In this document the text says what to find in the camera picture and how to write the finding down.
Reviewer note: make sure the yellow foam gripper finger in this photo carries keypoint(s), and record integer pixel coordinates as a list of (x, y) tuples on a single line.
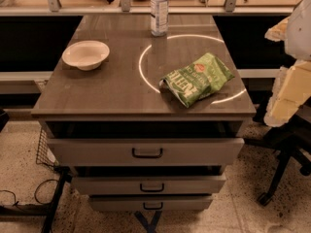
[(291, 89), (277, 32)]

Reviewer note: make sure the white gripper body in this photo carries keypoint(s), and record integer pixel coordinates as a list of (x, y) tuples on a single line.
[(299, 31)]

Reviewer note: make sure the green jalapeno chip bag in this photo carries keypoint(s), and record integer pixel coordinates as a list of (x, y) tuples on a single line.
[(202, 78)]

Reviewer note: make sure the white paper bowl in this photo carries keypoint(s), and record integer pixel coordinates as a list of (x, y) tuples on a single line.
[(86, 55)]

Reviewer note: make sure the black office chair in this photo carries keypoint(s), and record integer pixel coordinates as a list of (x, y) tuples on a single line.
[(290, 140)]

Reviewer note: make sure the top grey drawer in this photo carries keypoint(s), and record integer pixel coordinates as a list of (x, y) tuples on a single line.
[(145, 152)]

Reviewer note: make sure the grey drawer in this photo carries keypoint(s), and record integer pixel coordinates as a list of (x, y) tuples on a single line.
[(149, 185), (150, 202), (145, 152)]

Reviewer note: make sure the clear plastic water bottle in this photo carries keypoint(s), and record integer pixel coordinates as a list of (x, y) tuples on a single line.
[(159, 17)]

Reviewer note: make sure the bottom grey drawer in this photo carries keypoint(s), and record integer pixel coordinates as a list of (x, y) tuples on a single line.
[(150, 202)]

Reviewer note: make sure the middle grey drawer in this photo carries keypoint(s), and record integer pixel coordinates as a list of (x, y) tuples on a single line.
[(149, 185)]

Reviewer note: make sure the black table leg frame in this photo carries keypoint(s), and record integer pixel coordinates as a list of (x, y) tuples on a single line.
[(46, 210)]

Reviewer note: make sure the black wire mesh basket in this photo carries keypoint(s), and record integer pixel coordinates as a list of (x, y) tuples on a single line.
[(44, 155)]

